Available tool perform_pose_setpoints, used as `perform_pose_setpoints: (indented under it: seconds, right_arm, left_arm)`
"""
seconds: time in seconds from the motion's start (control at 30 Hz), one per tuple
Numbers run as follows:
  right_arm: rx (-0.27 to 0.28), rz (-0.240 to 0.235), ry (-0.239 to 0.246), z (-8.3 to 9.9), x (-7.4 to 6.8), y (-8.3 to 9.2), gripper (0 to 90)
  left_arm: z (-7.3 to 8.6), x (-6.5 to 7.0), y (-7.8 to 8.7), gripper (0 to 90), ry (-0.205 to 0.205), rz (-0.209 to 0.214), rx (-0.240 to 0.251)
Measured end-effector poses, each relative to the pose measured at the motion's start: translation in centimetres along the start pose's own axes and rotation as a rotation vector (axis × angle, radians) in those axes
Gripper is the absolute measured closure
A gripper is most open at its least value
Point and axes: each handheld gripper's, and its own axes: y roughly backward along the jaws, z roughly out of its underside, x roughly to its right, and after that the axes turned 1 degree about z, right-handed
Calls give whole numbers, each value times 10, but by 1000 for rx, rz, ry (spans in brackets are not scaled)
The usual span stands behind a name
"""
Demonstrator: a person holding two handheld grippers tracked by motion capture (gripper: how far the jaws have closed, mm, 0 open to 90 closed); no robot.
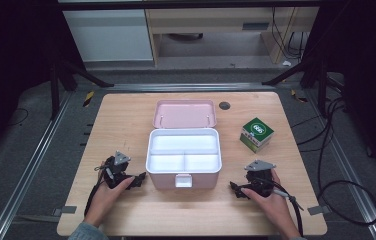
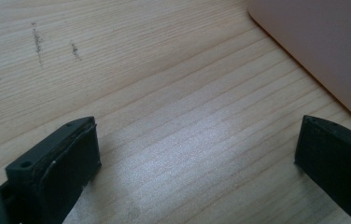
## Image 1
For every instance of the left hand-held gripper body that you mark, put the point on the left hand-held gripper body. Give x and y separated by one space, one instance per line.
117 170

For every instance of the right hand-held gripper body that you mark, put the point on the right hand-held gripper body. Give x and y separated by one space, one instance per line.
259 181

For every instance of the green and white carton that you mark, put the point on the green and white carton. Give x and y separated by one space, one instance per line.
257 133

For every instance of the pink storage box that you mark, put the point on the pink storage box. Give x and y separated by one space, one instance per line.
184 115

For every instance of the person's right hand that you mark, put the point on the person's right hand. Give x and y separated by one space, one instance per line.
274 208

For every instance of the person's left hand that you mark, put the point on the person's left hand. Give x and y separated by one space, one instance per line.
104 201

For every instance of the yellow black striped tape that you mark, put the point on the yellow black striped tape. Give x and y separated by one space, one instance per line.
88 98
298 96

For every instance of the dark round table grommet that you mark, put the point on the dark round table grommet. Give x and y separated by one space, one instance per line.
224 106

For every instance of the black metal stand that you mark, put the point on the black metal stand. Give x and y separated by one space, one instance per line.
322 86
55 90

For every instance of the small white floor object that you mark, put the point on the small white floor object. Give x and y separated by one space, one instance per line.
286 63

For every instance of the white cabinet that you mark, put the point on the white cabinet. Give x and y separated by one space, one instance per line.
109 36

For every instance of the light wooden desk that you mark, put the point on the light wooden desk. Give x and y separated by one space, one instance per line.
209 18

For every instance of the grey table bracket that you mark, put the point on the grey table bracket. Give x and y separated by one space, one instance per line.
319 210
66 210

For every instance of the metal floor rail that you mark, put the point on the metal floor rail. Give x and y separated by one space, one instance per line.
349 170
189 87
29 170

